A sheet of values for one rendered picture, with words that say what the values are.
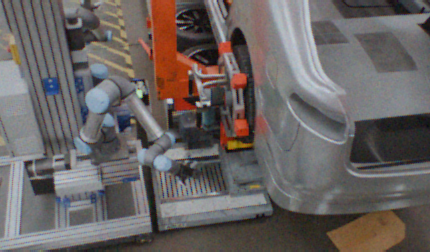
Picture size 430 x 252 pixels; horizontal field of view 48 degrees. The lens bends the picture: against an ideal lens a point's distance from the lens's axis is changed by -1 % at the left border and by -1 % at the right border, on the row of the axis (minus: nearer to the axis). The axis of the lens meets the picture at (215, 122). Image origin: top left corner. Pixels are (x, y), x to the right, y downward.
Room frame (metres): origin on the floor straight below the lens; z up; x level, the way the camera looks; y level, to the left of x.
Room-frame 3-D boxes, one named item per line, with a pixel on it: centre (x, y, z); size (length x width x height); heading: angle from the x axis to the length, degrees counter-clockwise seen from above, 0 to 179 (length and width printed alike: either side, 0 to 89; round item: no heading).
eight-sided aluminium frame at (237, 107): (2.51, -0.09, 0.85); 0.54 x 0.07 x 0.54; 12
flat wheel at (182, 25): (4.08, 0.19, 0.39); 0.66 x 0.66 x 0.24
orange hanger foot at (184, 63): (3.00, 0.06, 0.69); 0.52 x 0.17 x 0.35; 102
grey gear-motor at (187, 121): (2.79, 0.07, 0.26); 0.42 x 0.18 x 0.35; 102
